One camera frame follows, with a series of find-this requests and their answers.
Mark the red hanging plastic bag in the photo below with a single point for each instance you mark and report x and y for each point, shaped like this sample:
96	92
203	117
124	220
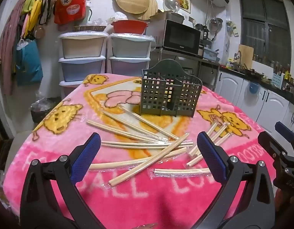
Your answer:
69	2

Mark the blue knife holder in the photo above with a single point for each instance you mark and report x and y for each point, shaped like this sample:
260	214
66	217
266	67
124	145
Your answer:
278	81

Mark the blue hanging bowl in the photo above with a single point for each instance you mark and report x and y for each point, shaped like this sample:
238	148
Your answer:
254	88

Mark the teal hanging bag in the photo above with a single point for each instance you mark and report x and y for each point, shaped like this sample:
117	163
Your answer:
29	64

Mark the woven wicker basket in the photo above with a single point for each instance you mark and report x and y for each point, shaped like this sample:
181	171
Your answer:
89	28

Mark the black trash bin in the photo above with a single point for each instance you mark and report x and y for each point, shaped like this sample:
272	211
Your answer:
45	109

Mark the yellow hanging cloth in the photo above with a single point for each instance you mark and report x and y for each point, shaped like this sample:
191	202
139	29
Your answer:
33	12

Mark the pink hanging cloth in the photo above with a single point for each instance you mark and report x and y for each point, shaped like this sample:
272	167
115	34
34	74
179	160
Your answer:
8	40

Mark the blue plastic tray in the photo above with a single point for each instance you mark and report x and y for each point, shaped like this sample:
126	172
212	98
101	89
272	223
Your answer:
210	54

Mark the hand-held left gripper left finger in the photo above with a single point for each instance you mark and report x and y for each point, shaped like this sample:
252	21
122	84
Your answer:
86	157

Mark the dark kettle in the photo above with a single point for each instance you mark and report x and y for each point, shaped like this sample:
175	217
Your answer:
201	32

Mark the green plastic utensil basket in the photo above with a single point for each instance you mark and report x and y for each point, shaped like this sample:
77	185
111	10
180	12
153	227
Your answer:
170	93

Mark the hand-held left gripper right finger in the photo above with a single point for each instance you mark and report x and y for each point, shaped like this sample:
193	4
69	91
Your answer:
212	157

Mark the black microwave oven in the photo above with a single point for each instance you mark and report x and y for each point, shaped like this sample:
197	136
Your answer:
181	37

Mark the metal shelf rack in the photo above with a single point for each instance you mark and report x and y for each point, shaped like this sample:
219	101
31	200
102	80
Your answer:
209	71

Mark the black kitchen countertop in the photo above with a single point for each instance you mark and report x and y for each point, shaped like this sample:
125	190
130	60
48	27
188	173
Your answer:
268	83

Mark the round bamboo tray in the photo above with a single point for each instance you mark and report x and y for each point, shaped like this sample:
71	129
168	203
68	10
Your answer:
152	9
131	0

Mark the wooden cutting board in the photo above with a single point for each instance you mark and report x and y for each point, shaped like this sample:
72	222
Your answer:
245	56

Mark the red plastic basin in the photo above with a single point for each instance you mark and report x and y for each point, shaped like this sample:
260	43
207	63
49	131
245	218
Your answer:
129	26

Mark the white kitchen cabinets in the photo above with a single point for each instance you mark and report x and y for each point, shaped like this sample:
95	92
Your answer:
235	93

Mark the dark window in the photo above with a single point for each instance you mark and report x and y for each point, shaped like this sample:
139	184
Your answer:
265	28

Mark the white plastic bag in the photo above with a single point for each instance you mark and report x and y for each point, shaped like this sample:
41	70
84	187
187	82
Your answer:
118	16

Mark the clear glass bowl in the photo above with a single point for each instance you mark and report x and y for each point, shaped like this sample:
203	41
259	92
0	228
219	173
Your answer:
171	3

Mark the pink printed blanket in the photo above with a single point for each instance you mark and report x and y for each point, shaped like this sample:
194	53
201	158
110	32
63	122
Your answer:
128	202

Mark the bunch of chopsticks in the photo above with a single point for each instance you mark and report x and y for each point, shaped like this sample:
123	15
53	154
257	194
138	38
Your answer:
147	145

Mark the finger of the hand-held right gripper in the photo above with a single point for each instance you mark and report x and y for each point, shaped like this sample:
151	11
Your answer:
284	128
268	140

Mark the hanging steel pot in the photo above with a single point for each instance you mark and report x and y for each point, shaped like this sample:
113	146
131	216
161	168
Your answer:
216	25

